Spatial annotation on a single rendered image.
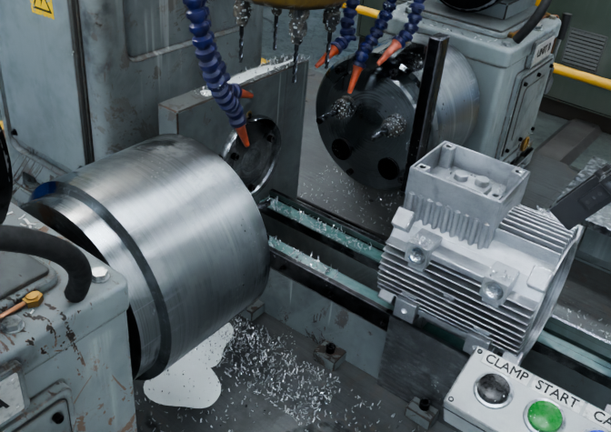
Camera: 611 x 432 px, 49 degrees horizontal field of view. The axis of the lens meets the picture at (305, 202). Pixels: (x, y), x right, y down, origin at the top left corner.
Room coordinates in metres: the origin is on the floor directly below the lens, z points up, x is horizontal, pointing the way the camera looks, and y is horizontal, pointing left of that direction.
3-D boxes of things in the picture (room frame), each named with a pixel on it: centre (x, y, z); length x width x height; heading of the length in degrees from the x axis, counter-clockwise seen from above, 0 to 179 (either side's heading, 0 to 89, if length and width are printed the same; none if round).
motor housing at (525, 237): (0.71, -0.23, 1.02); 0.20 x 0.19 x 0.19; 57
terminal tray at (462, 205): (0.73, -0.20, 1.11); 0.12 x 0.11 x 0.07; 57
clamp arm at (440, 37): (0.92, -0.17, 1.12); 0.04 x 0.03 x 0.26; 56
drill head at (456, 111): (1.16, -0.17, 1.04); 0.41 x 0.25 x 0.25; 146
